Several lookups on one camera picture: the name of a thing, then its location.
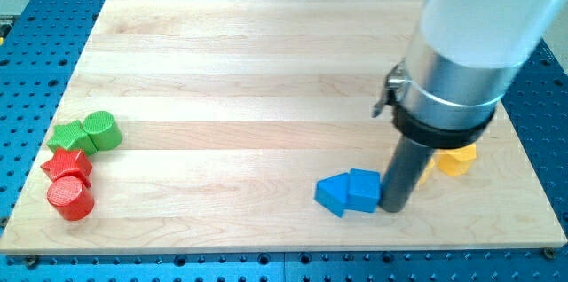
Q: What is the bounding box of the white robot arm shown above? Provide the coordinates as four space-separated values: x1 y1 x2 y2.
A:
373 0 566 149

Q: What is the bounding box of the blue triangle block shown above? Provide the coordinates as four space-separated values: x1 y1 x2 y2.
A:
314 173 349 217

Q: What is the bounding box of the wooden board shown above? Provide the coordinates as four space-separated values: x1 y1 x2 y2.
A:
1 0 566 255

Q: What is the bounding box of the left board clamp screw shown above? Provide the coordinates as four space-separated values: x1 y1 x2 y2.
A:
22 255 39 269

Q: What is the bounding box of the board clamp screw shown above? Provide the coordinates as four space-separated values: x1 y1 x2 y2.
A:
22 255 39 269
541 247 556 260

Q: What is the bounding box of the right board clamp screw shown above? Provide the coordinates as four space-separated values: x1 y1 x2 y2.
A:
541 247 556 260

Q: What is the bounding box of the blue cube block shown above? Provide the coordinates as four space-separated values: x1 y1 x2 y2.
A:
347 168 381 213

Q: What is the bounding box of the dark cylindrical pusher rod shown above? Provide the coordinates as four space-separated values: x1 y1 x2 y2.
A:
379 136 435 213

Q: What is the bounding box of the yellow block behind rod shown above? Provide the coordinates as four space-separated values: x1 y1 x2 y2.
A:
418 158 436 185

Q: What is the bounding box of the yellow hexagon block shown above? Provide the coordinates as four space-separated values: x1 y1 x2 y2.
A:
435 144 477 176

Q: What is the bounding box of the green cylinder block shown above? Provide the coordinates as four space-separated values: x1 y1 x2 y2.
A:
83 111 122 151

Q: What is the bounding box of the green star block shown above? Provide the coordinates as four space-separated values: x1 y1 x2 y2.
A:
47 120 98 155

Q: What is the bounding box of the red star block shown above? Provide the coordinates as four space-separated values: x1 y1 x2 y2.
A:
40 148 92 188

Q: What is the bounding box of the red cylinder block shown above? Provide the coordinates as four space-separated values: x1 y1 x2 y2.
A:
46 176 94 221

